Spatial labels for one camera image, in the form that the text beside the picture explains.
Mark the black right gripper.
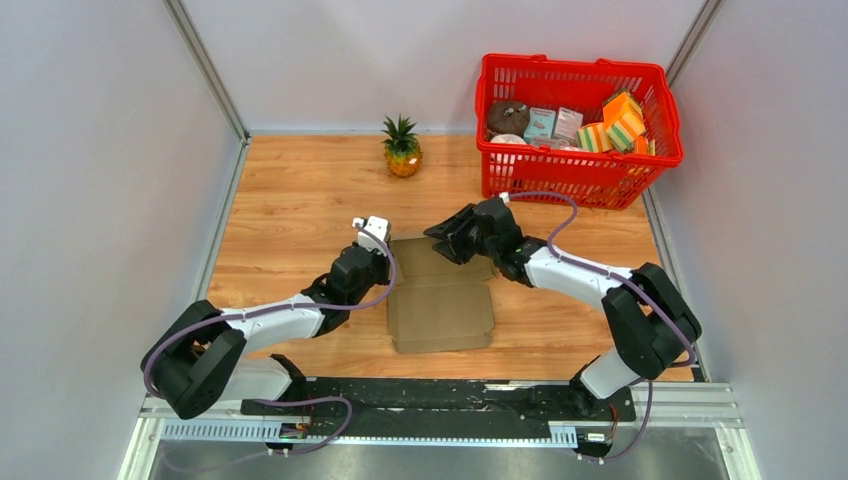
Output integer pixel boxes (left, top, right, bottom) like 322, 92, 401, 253
423, 205, 499, 266

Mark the brown cardboard box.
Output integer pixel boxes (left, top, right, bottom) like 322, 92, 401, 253
387, 235, 496, 355

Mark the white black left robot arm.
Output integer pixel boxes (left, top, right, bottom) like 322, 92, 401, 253
140, 242, 397, 420

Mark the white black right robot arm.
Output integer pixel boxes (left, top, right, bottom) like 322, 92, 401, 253
424, 193, 702, 419

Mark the teal small box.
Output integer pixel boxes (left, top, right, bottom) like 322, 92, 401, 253
523, 107, 557, 144

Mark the grey small box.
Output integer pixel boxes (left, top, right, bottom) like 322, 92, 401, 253
552, 107, 583, 146

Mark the toy pineapple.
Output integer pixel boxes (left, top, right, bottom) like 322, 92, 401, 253
382, 115, 423, 178

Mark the brown round object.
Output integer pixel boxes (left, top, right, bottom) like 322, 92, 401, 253
486, 100, 530, 137

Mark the red plastic basket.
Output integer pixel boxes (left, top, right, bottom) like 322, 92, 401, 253
475, 53, 684, 210

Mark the striped yellow green sponge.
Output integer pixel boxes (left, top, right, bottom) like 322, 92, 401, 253
577, 122, 614, 153

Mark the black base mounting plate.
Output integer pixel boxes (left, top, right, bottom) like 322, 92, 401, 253
240, 377, 636, 440

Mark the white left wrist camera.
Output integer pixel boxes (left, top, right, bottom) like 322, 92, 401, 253
352, 216, 391, 256

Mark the aluminium base frame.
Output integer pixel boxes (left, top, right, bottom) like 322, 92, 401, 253
119, 377, 760, 479

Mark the aluminium corner rail right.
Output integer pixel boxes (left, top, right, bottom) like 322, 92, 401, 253
666, 0, 725, 86

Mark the aluminium corner rail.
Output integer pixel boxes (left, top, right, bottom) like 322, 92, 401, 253
163, 0, 250, 145
666, 0, 725, 86

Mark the aluminium corner rail left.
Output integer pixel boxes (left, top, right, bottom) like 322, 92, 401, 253
163, 0, 250, 145

